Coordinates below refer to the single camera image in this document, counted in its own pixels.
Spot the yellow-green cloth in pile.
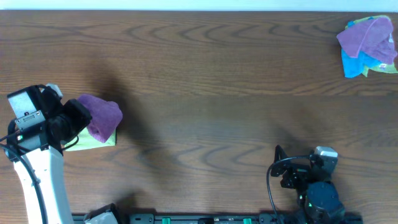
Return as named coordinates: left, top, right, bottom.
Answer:
left=354, top=16, right=397, bottom=75

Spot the purple microfibre cloth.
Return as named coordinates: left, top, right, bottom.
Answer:
left=77, top=94, right=123, bottom=143

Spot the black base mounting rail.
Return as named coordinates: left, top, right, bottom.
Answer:
left=71, top=203, right=364, bottom=224

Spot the folded light green cloth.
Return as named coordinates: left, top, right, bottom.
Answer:
left=64, top=128, right=116, bottom=151

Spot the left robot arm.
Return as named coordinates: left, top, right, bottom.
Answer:
left=1, top=98, right=91, bottom=223

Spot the blue cloth in pile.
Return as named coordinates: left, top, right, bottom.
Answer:
left=337, top=21, right=381, bottom=78

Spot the right black camera cable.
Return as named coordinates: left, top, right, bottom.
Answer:
left=266, top=155, right=313, bottom=224

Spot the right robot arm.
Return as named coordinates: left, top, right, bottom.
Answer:
left=266, top=145, right=345, bottom=223

